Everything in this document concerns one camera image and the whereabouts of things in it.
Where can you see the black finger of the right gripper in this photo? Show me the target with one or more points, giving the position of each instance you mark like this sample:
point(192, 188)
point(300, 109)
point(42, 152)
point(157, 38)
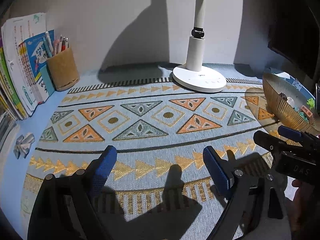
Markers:
point(273, 144)

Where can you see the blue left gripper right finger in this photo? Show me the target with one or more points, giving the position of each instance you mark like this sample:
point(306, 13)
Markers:
point(220, 171)

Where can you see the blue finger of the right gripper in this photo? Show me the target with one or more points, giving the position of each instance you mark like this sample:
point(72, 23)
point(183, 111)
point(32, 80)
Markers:
point(304, 138)

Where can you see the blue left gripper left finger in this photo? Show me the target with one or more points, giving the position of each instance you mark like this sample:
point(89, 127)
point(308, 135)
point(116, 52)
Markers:
point(101, 169)

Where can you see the teal gummy toy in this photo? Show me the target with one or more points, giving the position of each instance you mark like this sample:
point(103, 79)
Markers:
point(304, 116)

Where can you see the amber ribbed glass plate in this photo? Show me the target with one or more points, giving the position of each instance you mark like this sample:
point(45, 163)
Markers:
point(272, 111)

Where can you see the green toy frog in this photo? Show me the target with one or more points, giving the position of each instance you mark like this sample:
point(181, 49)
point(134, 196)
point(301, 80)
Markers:
point(311, 103)

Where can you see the round correction tape dispenser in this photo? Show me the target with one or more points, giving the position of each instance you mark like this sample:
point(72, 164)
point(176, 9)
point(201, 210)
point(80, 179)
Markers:
point(291, 102)

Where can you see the black-haired small figure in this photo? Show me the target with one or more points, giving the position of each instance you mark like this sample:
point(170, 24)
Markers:
point(283, 96)

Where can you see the person's right hand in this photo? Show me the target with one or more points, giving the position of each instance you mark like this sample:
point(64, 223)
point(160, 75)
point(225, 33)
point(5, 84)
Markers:
point(304, 210)

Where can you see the pill blister pack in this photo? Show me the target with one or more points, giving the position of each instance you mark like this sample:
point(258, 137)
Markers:
point(297, 84)

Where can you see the patterned woven table mat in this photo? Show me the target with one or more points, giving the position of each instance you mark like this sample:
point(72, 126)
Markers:
point(159, 130)

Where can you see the white desk lamp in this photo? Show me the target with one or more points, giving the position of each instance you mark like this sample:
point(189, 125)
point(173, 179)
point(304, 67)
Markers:
point(193, 74)

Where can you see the cork pen holder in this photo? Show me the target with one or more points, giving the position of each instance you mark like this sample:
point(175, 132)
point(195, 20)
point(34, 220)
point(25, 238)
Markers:
point(63, 70)

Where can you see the row of books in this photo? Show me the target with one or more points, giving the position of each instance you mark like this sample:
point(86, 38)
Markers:
point(25, 79)

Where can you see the pens in holder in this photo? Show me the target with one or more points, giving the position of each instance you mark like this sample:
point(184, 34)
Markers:
point(56, 46)

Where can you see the black monitor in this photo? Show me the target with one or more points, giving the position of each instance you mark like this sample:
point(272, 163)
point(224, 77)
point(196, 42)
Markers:
point(295, 33)

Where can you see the black phone on mount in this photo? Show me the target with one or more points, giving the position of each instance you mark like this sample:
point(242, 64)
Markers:
point(317, 94)

